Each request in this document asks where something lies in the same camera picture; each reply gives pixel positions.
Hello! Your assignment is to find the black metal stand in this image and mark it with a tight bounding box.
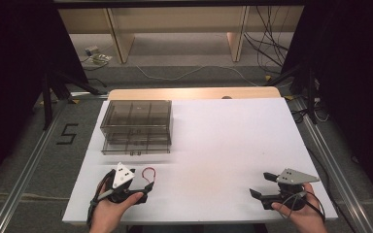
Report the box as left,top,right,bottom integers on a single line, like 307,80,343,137
264,63,320,126
33,70,109,131

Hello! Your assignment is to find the white table mat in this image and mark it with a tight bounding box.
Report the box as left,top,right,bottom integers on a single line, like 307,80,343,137
61,97,339,225

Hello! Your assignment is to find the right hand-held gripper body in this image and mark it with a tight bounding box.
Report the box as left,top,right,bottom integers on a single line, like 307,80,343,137
260,167,321,212

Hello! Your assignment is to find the person's right hand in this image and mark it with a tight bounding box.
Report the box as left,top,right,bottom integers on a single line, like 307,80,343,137
270,183,328,233

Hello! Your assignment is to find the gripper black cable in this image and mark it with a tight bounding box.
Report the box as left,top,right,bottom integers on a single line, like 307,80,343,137
282,189,327,225
85,170,117,228

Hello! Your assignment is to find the dark curtain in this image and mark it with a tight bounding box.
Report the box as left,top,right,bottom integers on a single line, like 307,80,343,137
0,6,90,195
281,4,373,208

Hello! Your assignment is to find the aluminium floor rail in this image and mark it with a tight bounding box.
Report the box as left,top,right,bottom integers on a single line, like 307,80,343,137
289,96,373,233
0,102,68,233

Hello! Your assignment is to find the white floor cable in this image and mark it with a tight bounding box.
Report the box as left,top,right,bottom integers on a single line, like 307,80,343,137
135,64,260,87

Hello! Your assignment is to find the person's left hand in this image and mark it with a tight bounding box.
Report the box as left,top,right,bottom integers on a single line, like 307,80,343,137
88,189,146,233

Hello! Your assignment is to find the bundle of black cables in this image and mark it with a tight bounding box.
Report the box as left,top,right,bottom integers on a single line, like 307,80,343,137
243,5,290,70

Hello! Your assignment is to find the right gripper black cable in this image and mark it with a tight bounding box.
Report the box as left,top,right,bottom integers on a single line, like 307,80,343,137
282,189,327,225

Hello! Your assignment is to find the short aluminium rail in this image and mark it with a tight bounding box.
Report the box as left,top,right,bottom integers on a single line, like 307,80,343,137
68,91,110,100

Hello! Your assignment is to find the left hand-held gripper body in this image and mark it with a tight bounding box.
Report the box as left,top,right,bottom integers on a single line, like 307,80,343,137
105,161,148,205

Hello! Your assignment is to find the clear grey drawer box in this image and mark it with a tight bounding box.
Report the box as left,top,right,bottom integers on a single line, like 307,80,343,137
99,99,174,156

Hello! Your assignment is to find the beige wooden desk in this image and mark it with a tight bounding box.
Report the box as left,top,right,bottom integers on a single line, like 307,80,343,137
57,5,305,64

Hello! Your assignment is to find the red hair tie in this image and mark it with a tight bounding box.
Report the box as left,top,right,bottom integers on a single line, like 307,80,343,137
141,166,157,184

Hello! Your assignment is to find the green white power strip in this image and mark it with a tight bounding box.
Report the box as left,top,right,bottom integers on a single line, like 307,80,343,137
89,53,114,66

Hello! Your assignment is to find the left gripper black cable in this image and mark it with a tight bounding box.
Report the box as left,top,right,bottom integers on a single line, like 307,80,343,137
85,170,117,228

